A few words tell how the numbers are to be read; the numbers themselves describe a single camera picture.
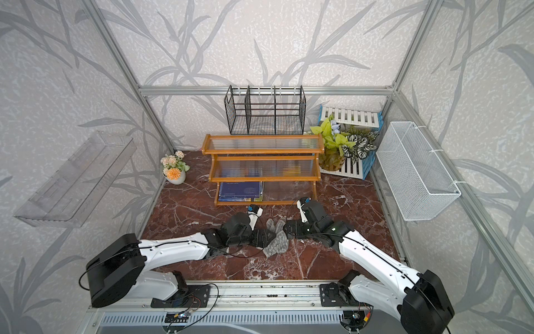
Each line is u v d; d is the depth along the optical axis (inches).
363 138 35.0
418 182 24.7
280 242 33.1
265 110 41.6
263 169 42.8
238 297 29.6
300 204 29.7
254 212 29.7
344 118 38.3
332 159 42.9
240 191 39.0
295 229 27.4
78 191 27.1
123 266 16.6
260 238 28.6
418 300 15.2
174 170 38.8
